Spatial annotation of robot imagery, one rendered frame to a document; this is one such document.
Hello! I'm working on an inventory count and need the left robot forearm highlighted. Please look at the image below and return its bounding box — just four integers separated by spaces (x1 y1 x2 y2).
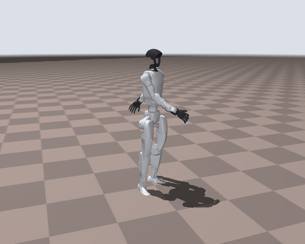
138 94 144 103

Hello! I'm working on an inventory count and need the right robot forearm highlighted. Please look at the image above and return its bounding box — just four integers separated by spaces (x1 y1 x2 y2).
153 94 177 113

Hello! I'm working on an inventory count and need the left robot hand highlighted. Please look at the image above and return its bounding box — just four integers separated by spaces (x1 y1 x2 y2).
129 97 141 113

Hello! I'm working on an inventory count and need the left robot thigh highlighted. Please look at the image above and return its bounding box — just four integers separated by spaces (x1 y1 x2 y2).
151 114 168 155

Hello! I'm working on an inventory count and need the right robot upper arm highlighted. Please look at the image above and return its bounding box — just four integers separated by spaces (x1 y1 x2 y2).
140 73 160 101

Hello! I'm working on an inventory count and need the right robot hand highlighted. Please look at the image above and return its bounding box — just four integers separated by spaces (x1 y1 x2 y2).
171 109 189 123

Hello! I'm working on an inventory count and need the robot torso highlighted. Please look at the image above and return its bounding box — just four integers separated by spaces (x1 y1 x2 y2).
142 68 163 124

